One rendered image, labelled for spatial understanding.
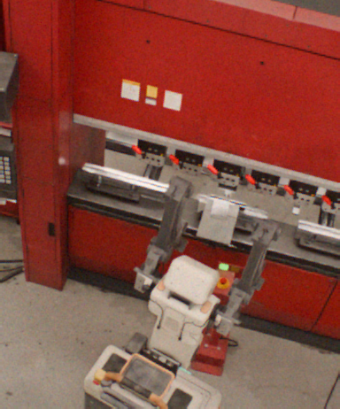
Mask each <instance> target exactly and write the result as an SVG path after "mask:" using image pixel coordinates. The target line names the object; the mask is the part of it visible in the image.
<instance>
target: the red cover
mask: <svg viewBox="0 0 340 409"><path fill-rule="evenodd" d="M105 1H109V2H113V3H116V4H124V5H127V6H131V7H135V8H139V9H143V10H146V11H150V12H157V13H158V14H160V13H161V15H165V16H169V17H173V18H177V19H185V20H188V21H192V22H196V23H200V24H204V25H207V26H212V27H218V28H222V29H227V30H230V32H234V33H238V34H242V35H248V36H252V37H258V38H261V39H265V40H268V41H272V42H276V43H279V44H283V45H287V46H291V47H295V48H299V49H302V50H309V51H313V52H314V53H317V54H321V55H324V56H329V57H332V58H340V18H339V17H336V16H331V15H328V14H323V13H320V12H316V11H312V10H308V9H305V8H301V7H297V8H296V7H295V6H292V5H288V4H282V3H277V2H274V1H270V0H105Z"/></svg>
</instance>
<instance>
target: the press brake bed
mask: <svg viewBox="0 0 340 409"><path fill-rule="evenodd" d="M159 228H160V225H159V224H154V223H151V222H148V221H144V220H138V219H134V217H131V216H127V215H123V214H120V213H116V212H110V211H106V210H102V209H99V208H96V207H92V205H88V204H82V203H79V202H74V201H71V200H68V199H67V252H68V256H69V260H70V264H72V267H71V269H69V272H68V274H67V278H68V279H69V280H73V281H77V282H82V283H87V284H89V285H92V286H96V287H100V288H103V289H106V290H109V291H113V292H117V293H120V294H122V295H126V296H130V297H135V298H139V299H142V300H146V301H150V298H149V296H150V294H151V292H152V289H147V290H146V291H145V292H144V293H142V292H141V291H138V290H137V289H135V279H136V275H137V274H138V273H137V272H135V270H134V268H135V267H140V266H141V265H142V264H143V263H145V261H146V259H147V256H148V254H147V253H146V251H147V249H148V247H149V245H150V240H151V238H152V237H153V236H156V237H158V232H159ZM182 238H184V239H186V240H188V245H187V246H186V248H185V250H184V252H183V253H181V252H179V251H177V250H175V249H173V253H172V255H171V258H170V259H169V260H168V262H167V263H163V262H161V261H160V262H159V263H160V266H159V268H158V271H159V273H160V274H163V275H165V274H167V273H168V271H169V268H170V266H171V264H172V262H173V261H174V259H177V258H179V257H182V255H187V256H189V258H190V259H194V260H195V261H197V262H199V263H201V264H203V265H205V266H209V267H210V268H212V269H214V270H215V269H216V266H217V262H222V263H226V264H230V265H234V266H241V267H245V265H247V262H248V259H249V257H250V254H251V250H249V249H245V248H242V247H238V246H235V245H234V244H232V243H230V244H229V246H228V245H225V244H224V243H219V242H216V246H215V249H212V248H208V246H209V242H210V241H209V240H208V239H204V238H201V237H197V235H194V234H190V233H186V232H184V234H182ZM264 260H265V261H266V262H267V265H266V267H265V269H264V270H263V272H261V274H260V275H261V278H262V279H265V282H263V284H262V286H261V288H260V290H256V289H255V291H254V294H253V297H252V299H251V300H250V301H249V303H248V304H247V305H245V307H244V311H243V312H242V311H241V312H240V313H241V314H240V316H239V318H238V319H239V320H241V321H242V322H241V324H235V323H234V324H233V326H236V327H240V328H246V329H249V330H252V331H255V332H260V333H262V334H266V335H269V336H275V337H279V338H282V339H285V340H289V341H291V342H296V343H301V344H305V345H309V346H313V347H317V348H320V349H323V350H326V351H332V352H335V353H338V354H340V273H337V272H334V271H330V270H327V269H324V268H320V267H317V266H310V265H307V264H304V263H300V262H297V261H293V260H289V259H284V258H280V257H276V256H273V255H269V254H266V256H265V258H264Z"/></svg>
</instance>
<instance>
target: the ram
mask: <svg viewBox="0 0 340 409"><path fill-rule="evenodd" d="M122 80H126V81H133V82H137V83H139V94H138V101H137V100H134V99H130V98H125V97H122V96H121V92H122ZM148 85H149V86H152V87H157V88H158V94H157V98H155V97H150V96H146V95H147V86H148ZM165 89H167V91H171V92H174V93H178V94H182V107H181V111H180V112H179V111H176V110H172V109H168V108H164V107H163V103H164V95H165ZM146 97H147V98H150V99H155V100H157V101H156V104H149V103H146ZM73 114H76V115H80V116H83V117H87V118H91V119H94V120H101V121H105V122H109V123H112V124H115V125H120V126H123V127H130V128H133V129H137V130H141V131H145V133H148V134H152V135H159V136H163V137H167V138H170V139H174V140H177V141H182V142H185V143H192V145H196V146H199V147H203V148H206V149H210V150H217V151H221V152H225V153H227V154H232V155H236V157H239V158H246V159H249V160H253V161H258V162H261V163H265V164H268V165H271V166H279V168H282V169H285V170H290V171H293V172H297V173H301V174H307V175H311V176H314V177H318V178H322V179H324V180H328V181H332V182H335V183H339V184H340V58H332V57H329V56H324V55H321V54H317V53H314V52H313V51H309V50H302V49H299V48H295V47H291V46H287V45H283V44H279V43H276V42H272V41H268V40H265V39H261V38H258V37H252V36H248V35H242V34H238V33H234V32H230V30H227V29H222V28H218V27H212V26H207V25H204V24H200V23H196V22H192V21H188V20H185V19H177V18H173V17H169V16H165V15H161V13H160V14H158V13H157V12H150V11H146V10H143V9H139V8H135V7H131V6H127V5H124V4H116V3H113V2H109V1H105V0H75V38H74V62H73ZM73 122H77V123H81V124H84V125H88V126H92V127H98V128H102V129H106V131H109V132H113V133H116V134H121V135H126V136H131V137H134V138H138V139H141V140H145V141H149V142H153V143H159V144H163V146H167V147H171V148H175V149H177V150H185V151H188V152H193V153H196V154H199V155H203V156H207V157H208V158H213V159H218V160H221V161H225V162H229V163H232V164H236V165H239V166H247V167H249V168H250V169H253V170H258V171H261V172H265V173H268V174H275V175H279V176H282V177H285V178H290V179H293V180H297V181H300V182H303V183H307V184H311V185H314V186H318V187H321V188H324V189H332V190H335V191H338V192H340V189H339V188H336V187H333V186H329V185H325V184H321V183H318V182H315V181H312V180H308V179H304V178H300V177H297V176H294V175H290V174H283V173H280V172H276V171H273V170H268V169H265V167H261V166H255V165H251V164H247V163H244V162H240V161H236V160H233V159H228V158H223V157H222V156H219V155H214V154H211V153H207V152H204V151H200V150H193V149H189V148H186V147H182V146H178V144H174V143H169V142H164V141H160V140H157V139H152V138H149V137H146V136H141V135H135V134H132V133H128V132H124V130H120V129H117V128H112V127H107V126H102V125H98V124H95V123H92V122H88V121H84V120H78V119H75V118H73Z"/></svg>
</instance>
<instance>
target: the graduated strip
mask: <svg viewBox="0 0 340 409"><path fill-rule="evenodd" d="M73 117H74V118H75V119H78V120H84V121H88V122H92V123H95V124H98V125H102V126H107V127H112V128H117V129H120V130H124V132H128V133H132V134H135V135H141V136H146V137H149V138H152V139H157V140H160V141H164V142H169V143H174V144H178V146H182V147H186V148H189V149H193V150H200V151H204V152H207V153H211V154H214V155H219V156H222V157H223V158H228V159H233V160H236V161H240V162H244V163H247V164H251V165H255V166H261V167H265V169H268V170H273V171H276V172H280V173H283V174H290V175H294V176H297V177H300V178H304V179H308V180H312V181H315V182H318V183H321V184H325V185H329V186H333V187H336V188H339V189H340V184H339V183H335V182H332V181H328V180H324V179H322V178H318V177H314V176H311V175H307V174H301V173H297V172H293V171H290V170H285V169H282V168H279V166H271V165H268V164H265V163H261V162H258V161H253V160H249V159H246V158H239V157H236V155H232V154H227V153H225V152H221V151H217V150H210V149H206V148H203V147H199V146H196V145H192V143H185V142H182V141H177V140H174V139H170V138H167V137H163V136H159V135H152V134H148V133H145V131H141V130H137V129H133V128H130V127H123V126H120V125H115V124H112V123H109V122H105V121H101V120H94V119H91V118H87V117H83V116H80V115H76V114H74V115H73Z"/></svg>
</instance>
